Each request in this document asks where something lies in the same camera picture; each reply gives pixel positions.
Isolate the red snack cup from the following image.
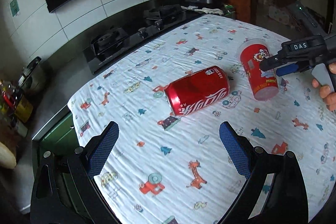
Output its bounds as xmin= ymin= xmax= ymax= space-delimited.
xmin=236 ymin=39 xmax=278 ymax=101

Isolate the red cola can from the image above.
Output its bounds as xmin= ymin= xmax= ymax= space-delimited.
xmin=164 ymin=66 xmax=230 ymax=116

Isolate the right hand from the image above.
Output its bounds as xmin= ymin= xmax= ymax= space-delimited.
xmin=312 ymin=63 xmax=336 ymax=111

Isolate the green cabinet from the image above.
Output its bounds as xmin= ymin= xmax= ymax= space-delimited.
xmin=39 ymin=112 xmax=79 ymax=156

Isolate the round wooden chopping block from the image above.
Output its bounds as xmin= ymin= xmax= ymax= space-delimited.
xmin=0 ymin=143 xmax=17 ymax=169

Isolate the dark sauce bottle yellow label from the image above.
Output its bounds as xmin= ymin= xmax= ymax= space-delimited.
xmin=13 ymin=88 xmax=34 ymax=123

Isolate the patterned white tablecloth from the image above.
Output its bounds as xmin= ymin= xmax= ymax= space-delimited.
xmin=68 ymin=15 xmax=335 ymax=223

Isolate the red cap bottle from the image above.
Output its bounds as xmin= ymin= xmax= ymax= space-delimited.
xmin=1 ymin=80 xmax=15 ymax=117

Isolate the steel pressure cooker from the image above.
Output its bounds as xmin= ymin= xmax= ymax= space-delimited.
xmin=18 ymin=56 xmax=46 ymax=93

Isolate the black gas stove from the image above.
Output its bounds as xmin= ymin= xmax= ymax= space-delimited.
xmin=84 ymin=4 xmax=201 ymax=75

